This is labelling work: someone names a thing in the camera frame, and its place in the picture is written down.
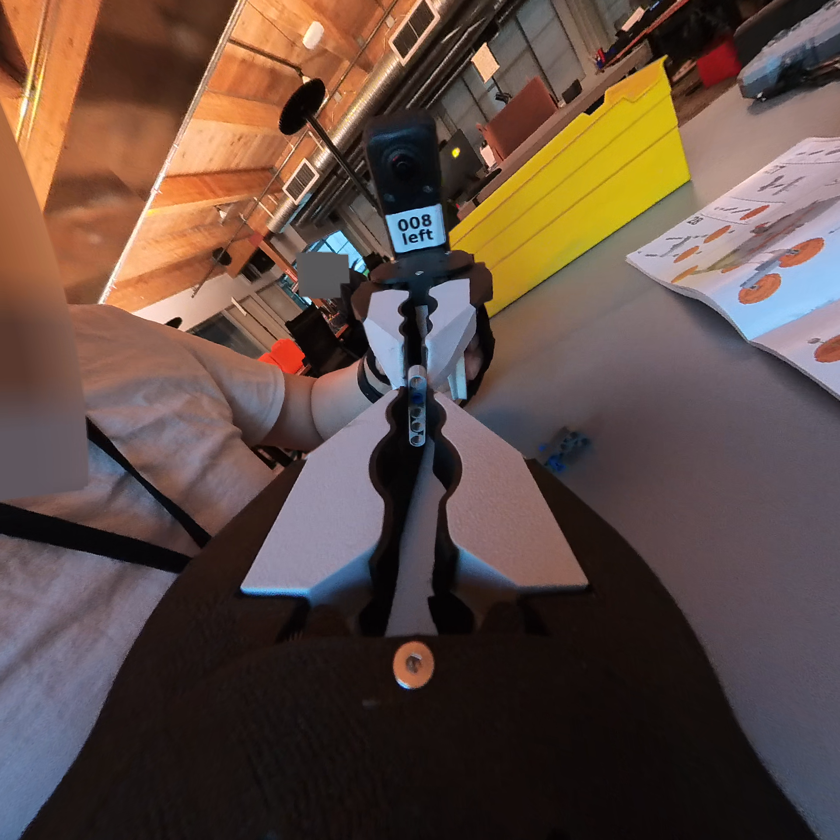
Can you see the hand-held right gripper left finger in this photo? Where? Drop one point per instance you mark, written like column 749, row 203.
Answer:
column 315, row 525

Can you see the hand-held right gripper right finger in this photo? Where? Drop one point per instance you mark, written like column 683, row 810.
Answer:
column 512, row 525

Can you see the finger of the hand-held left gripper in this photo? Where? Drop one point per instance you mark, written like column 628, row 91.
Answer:
column 384, row 334
column 453, row 328

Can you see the light grey holed beam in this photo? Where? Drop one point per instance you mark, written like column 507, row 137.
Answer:
column 410, row 394

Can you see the dark grey angled beam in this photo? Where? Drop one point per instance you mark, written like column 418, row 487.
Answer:
column 568, row 443

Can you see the grey desk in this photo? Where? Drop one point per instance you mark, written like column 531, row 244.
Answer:
column 656, row 492

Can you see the person's left hand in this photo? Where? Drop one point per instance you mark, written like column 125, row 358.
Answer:
column 472, row 361

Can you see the black smartwatch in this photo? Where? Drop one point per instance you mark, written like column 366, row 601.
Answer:
column 367, row 384

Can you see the dark monitor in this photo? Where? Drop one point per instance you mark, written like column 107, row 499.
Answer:
column 466, row 170

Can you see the brown cardboard box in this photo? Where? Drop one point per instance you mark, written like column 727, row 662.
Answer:
column 518, row 121

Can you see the white window paper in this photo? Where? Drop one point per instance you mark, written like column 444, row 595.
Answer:
column 485, row 62

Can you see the white round ceiling sensor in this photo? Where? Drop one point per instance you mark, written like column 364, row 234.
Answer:
column 313, row 34

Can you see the yellow storage bin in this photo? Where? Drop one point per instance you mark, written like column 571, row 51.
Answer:
column 577, row 197

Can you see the person's white t-shirt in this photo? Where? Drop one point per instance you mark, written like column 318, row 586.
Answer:
column 131, row 407

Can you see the red box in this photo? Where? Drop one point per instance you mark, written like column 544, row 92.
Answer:
column 718, row 62

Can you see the open instruction booklet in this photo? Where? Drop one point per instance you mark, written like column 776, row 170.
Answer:
column 787, row 308

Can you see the grey plastic case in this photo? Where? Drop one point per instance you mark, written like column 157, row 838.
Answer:
column 787, row 52

